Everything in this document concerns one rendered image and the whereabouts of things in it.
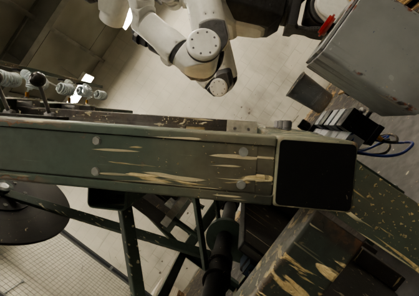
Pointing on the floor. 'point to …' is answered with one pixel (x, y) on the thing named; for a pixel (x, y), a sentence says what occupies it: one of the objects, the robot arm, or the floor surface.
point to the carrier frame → (312, 247)
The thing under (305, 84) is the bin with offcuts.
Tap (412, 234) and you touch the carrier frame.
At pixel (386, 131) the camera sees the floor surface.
